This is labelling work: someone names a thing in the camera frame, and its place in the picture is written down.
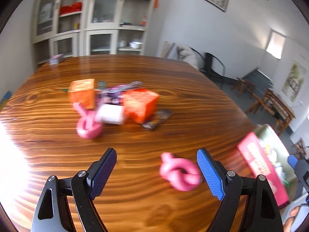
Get pink knotted foam tube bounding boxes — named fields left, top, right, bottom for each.
left=159, top=152, right=202, bottom=192

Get white gauze bandage roll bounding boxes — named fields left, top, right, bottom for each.
left=95, top=104, right=126, bottom=125

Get orange cube heart studs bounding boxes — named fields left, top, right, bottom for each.
left=123, top=88, right=159, bottom=124

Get person right hand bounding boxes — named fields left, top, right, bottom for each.
left=283, top=204, right=308, bottom=232

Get pink metal tin box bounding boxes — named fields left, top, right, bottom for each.
left=237, top=124, right=297, bottom=208

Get wooden table with benches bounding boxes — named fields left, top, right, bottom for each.
left=245, top=89, right=295, bottom=136

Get hanging scroll painting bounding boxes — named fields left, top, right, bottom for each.
left=281, top=60, right=307, bottom=102

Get wooden stool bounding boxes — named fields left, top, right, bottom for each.
left=230, top=78, right=256, bottom=98

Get black metal chair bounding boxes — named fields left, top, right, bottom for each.
left=199, top=52, right=226, bottom=89

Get orange cube spiral top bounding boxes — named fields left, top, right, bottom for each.
left=68, top=78, right=96, bottom=109

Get leopard print fabric pouch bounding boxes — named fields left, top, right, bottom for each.
left=96, top=85, right=127, bottom=106

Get white padded jacket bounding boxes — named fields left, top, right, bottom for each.
left=177, top=45, right=199, bottom=70

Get wooden ruler stick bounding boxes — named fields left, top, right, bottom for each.
left=160, top=41, right=169, bottom=58

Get small card box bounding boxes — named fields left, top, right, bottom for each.
left=49, top=54, right=64, bottom=66

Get white bowl on shelf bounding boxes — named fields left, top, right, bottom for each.
left=129, top=41, right=143, bottom=49

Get grey glass door cabinet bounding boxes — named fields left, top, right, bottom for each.
left=31, top=0, right=155, bottom=66

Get red items on shelf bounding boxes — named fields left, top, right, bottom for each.
left=59, top=2, right=83, bottom=15

